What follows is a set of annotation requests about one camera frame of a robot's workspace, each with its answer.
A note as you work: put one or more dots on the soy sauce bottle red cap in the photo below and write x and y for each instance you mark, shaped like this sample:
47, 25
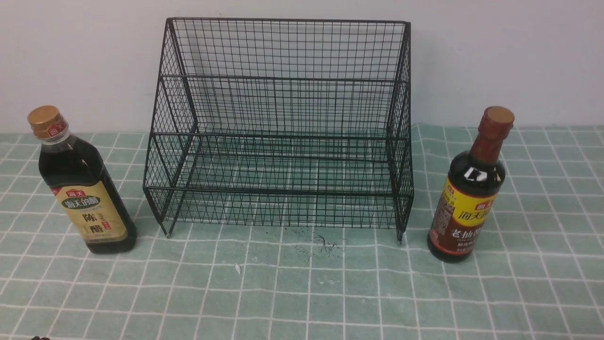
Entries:
472, 185

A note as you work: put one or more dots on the vinegar bottle gold cap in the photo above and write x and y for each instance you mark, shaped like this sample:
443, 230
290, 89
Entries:
75, 172

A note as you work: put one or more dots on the green checkered tablecloth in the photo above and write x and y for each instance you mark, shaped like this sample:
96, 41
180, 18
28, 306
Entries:
536, 272

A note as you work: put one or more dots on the black wire mesh shelf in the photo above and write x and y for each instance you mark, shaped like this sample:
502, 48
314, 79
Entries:
266, 121

